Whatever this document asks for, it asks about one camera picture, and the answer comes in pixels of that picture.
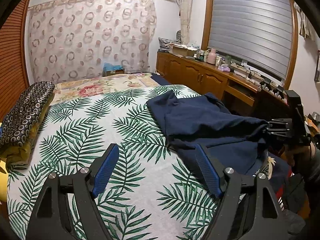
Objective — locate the floral bed sheet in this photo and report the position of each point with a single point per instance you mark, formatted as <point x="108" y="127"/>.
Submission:
<point x="87" y="88"/>

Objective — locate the wooden cabinet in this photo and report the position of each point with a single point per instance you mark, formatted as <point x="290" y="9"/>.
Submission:
<point x="190" y="70"/>

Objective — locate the yellow plush toy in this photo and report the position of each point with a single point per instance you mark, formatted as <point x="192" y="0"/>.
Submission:
<point x="2" y="166"/>

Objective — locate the cream tied curtain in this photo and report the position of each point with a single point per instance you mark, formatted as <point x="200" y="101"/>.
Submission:
<point x="185" y="12"/>

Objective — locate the red cloth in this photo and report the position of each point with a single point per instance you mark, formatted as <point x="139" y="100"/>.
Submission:
<point x="283" y="187"/>

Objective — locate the open cardboard box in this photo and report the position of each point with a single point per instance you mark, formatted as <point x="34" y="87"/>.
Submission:
<point x="183" y="51"/>

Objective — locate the person's right forearm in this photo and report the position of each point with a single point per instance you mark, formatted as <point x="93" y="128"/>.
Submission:
<point x="315" y="165"/>

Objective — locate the patterned bag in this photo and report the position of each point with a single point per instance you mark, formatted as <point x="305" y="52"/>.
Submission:
<point x="167" y="43"/>

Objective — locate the pink thermos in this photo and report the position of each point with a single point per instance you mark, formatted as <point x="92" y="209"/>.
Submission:
<point x="212" y="56"/>

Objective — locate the glass jar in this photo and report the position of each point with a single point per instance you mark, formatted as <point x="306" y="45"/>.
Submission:
<point x="228" y="60"/>

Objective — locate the orange packet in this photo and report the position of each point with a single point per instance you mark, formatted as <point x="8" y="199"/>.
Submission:
<point x="311" y="122"/>

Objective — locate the person's right hand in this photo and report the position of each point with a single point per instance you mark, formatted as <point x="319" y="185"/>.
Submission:
<point x="301" y="156"/>

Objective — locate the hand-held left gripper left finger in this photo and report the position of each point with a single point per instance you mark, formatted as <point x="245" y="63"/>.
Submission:
<point x="106" y="170"/>

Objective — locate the wall picture frame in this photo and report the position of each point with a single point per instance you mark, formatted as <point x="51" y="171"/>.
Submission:
<point x="317" y="67"/>

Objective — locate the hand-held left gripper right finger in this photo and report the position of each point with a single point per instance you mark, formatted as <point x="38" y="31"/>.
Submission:
<point x="207" y="172"/>

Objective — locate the grey window blind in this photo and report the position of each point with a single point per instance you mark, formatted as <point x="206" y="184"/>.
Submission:
<point x="250" y="25"/>

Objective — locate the beige side curtain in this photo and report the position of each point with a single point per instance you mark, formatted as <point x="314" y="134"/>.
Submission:
<point x="306" y="22"/>

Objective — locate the navy printed t-shirt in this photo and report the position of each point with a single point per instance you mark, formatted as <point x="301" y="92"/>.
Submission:
<point x="200" y="120"/>

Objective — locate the black desk gadget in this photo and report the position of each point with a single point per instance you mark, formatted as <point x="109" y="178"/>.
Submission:
<point x="266" y="85"/>
<point x="278" y="90"/>

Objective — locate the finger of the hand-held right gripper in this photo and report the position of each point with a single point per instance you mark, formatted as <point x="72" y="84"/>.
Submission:
<point x="276" y="132"/>
<point x="278" y="124"/>

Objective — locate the palm leaf printed blanket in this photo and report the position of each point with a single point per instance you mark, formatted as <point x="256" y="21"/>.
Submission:
<point x="87" y="120"/>

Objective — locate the wooden slatted wardrobe door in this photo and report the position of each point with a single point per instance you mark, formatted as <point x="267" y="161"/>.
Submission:
<point x="12" y="55"/>

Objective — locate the box with blue cloth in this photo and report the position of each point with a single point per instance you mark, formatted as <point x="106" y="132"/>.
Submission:
<point x="113" y="69"/>

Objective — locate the navy bed sheet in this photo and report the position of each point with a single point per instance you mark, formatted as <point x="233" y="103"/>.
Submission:
<point x="162" y="78"/>

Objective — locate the circle-patterned sheer curtain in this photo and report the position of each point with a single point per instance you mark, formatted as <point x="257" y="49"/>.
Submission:
<point x="87" y="35"/>

